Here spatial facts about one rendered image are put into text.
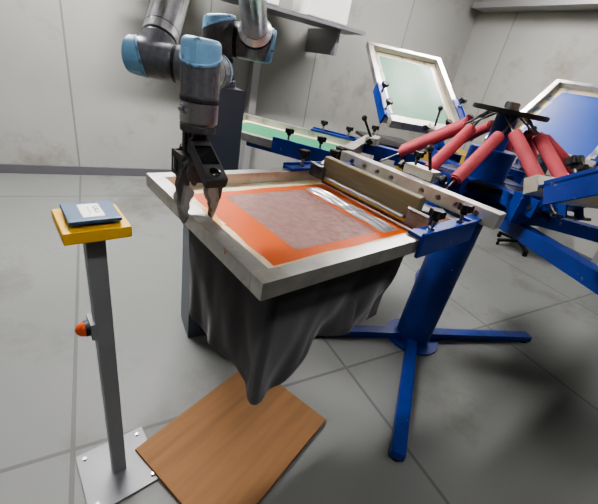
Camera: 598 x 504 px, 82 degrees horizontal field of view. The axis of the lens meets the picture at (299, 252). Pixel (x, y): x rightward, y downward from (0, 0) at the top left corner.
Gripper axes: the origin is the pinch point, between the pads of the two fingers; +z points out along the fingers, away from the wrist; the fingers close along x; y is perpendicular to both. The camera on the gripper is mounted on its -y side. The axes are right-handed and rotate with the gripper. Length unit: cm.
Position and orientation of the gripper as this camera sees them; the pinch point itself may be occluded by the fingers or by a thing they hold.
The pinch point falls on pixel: (198, 217)
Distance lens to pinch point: 82.5
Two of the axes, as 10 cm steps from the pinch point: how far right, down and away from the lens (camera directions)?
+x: -7.6, 1.8, -6.2
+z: -1.8, 8.7, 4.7
